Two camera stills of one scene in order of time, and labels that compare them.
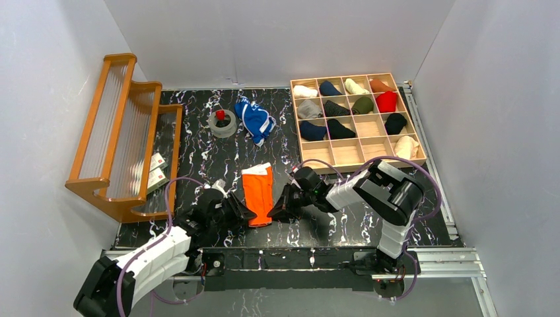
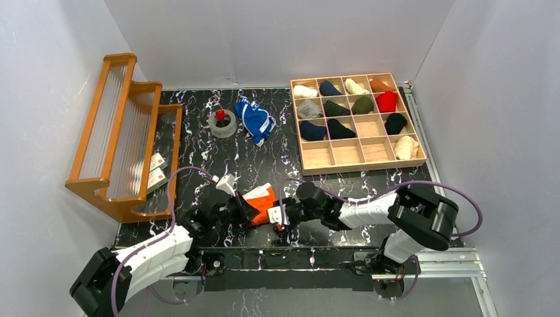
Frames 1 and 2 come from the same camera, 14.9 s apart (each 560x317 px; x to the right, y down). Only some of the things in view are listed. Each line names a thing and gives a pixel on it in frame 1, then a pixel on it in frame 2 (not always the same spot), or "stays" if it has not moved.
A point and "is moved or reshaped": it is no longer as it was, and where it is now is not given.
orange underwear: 257,187 is moved or reshaped
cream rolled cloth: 352,88 stays
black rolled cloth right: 395,123 stays
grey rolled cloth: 308,109 stays
